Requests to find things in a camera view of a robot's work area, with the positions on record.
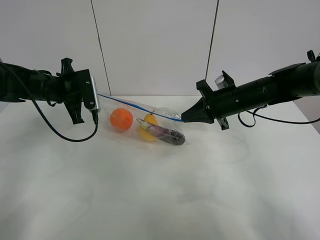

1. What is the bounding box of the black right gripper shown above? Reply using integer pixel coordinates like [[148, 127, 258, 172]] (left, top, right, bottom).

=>
[[181, 72, 247, 130]]

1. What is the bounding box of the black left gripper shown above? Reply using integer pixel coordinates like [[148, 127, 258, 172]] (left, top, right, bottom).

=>
[[57, 57, 95, 125]]

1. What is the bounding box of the clear zip bag blue zipper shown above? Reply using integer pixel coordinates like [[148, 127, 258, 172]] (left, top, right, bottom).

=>
[[98, 93, 192, 148]]

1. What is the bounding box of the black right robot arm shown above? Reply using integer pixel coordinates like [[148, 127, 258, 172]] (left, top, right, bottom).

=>
[[181, 61, 320, 130]]

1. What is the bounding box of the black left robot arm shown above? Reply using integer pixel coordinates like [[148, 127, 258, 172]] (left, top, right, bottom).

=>
[[0, 58, 100, 125]]

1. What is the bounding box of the purple eggplant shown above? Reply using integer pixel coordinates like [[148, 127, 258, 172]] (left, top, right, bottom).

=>
[[149, 125, 186, 146]]

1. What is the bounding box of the yellow pear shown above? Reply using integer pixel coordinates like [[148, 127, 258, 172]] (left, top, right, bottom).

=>
[[137, 113, 158, 142]]

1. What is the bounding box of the orange fruit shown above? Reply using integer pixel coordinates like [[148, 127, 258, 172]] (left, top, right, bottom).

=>
[[109, 108, 133, 132]]

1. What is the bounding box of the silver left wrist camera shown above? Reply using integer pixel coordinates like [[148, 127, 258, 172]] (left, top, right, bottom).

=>
[[90, 75, 101, 113]]

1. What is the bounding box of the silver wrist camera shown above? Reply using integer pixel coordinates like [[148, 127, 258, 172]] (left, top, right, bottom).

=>
[[90, 75, 101, 113], [214, 74, 229, 90]]

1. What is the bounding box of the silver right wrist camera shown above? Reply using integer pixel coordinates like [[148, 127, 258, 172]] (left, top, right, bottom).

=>
[[214, 74, 229, 90]]

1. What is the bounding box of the black left camera cable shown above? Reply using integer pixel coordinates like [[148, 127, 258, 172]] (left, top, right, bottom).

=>
[[0, 62, 99, 143]]

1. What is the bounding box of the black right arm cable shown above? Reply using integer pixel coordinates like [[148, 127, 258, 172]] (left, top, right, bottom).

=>
[[237, 49, 320, 128]]

